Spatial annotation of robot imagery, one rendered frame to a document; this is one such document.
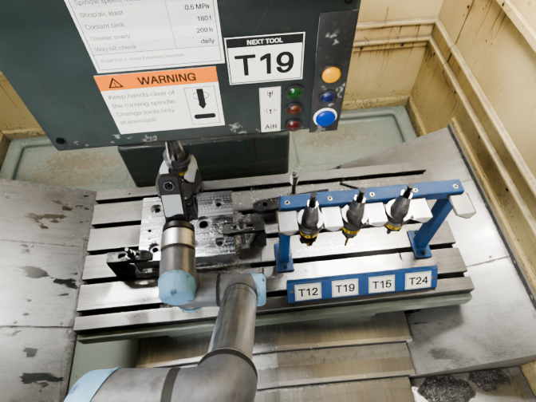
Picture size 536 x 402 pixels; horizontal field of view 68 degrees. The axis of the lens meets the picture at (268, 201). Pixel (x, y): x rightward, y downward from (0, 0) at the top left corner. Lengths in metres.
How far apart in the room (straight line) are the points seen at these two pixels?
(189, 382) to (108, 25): 0.44
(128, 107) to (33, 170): 1.64
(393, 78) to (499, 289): 1.07
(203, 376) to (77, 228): 1.31
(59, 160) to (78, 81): 1.61
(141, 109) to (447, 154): 1.35
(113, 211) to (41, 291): 0.42
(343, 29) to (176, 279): 0.55
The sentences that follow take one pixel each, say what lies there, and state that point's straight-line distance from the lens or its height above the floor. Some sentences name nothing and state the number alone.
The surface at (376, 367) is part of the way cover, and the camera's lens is 1.39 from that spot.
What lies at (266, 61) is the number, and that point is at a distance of 0.54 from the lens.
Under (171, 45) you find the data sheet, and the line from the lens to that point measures 0.52.
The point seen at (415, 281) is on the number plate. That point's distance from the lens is 1.27.
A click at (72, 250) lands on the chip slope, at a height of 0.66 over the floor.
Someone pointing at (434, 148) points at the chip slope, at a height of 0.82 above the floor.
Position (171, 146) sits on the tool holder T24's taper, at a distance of 0.93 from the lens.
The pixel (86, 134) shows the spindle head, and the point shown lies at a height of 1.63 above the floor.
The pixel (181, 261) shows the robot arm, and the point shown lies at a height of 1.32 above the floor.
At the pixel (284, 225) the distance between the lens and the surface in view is 0.97.
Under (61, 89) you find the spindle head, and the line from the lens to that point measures 0.60.
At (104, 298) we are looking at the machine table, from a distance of 1.33.
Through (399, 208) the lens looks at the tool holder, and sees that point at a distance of 0.99.
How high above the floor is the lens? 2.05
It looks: 56 degrees down
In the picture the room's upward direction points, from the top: 2 degrees counter-clockwise
